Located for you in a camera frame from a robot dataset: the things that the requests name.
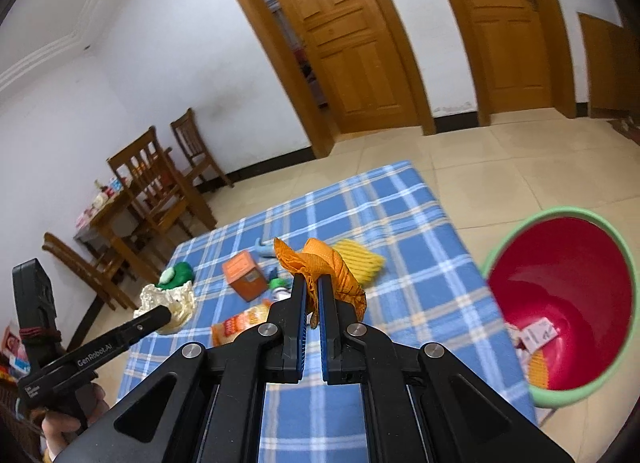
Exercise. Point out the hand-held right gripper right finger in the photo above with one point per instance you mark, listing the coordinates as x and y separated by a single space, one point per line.
325 338

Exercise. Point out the blue plaid tablecloth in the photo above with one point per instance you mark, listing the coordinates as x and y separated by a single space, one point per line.
400 303

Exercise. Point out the wooden door frame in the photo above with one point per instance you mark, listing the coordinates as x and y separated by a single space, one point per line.
450 18
260 43

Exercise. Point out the wooden chair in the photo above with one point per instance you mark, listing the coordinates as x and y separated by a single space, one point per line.
170 213
75 263
135 153
192 143

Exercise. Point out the wooden dining table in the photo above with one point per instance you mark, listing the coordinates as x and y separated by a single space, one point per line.
107 220

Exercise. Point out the yellow foam fruit net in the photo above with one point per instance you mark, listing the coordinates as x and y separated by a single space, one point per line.
539 368
360 258

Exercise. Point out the closed wooden door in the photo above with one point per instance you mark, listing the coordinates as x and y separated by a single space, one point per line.
505 33

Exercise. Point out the orange cardboard box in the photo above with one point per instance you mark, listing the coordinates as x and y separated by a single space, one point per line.
245 275

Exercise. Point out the light blue curved pipe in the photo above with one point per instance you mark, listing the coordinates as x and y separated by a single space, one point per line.
264 247

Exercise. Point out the colourful packet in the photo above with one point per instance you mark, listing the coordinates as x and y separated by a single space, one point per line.
14 350

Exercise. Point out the pink packet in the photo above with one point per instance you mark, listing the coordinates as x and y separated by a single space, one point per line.
86 219

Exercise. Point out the orange snack packet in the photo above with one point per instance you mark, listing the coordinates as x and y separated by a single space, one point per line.
235 325

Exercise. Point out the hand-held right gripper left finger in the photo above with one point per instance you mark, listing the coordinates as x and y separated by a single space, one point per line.
300 338

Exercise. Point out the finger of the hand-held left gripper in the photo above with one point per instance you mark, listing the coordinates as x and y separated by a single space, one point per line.
150 320

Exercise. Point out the low wooden panel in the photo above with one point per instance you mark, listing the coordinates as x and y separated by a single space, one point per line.
610 68

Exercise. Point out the white paper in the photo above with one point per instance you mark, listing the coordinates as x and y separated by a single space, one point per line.
180 305

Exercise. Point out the red basin with green rim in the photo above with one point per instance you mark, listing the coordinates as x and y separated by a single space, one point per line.
575 293

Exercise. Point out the white stuffed bag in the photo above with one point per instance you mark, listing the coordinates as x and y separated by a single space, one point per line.
101 199

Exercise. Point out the blue white carton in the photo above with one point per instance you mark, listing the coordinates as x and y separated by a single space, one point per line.
117 186

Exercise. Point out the open wooden door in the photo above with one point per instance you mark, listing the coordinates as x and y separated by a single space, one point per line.
345 43

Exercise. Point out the white medicine box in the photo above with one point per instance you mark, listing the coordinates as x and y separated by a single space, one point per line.
539 333

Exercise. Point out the small green toy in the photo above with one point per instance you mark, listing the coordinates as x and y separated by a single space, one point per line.
278 284

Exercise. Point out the person's left hand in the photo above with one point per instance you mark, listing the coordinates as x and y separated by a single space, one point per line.
60 430

